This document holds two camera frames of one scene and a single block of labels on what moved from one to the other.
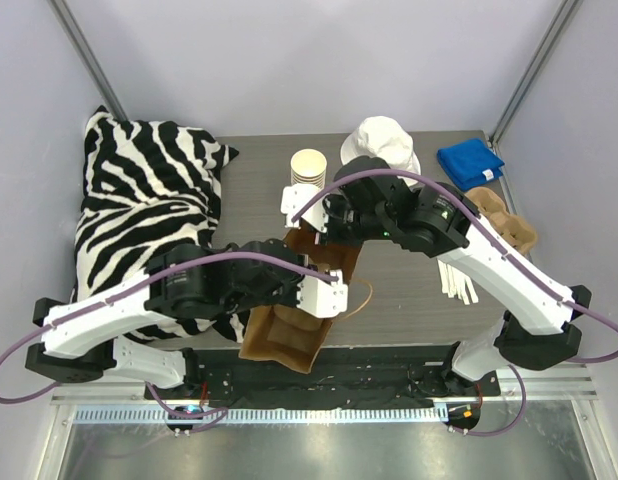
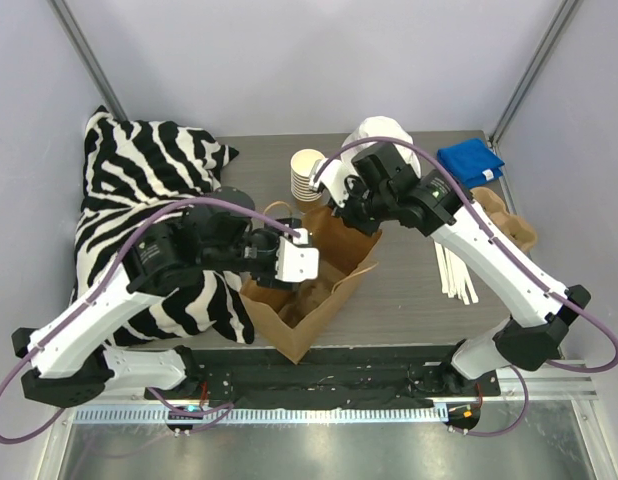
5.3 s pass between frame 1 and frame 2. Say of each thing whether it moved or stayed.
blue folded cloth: stayed
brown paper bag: moved
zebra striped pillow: stayed
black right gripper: moved
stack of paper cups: stayed
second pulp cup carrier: stayed
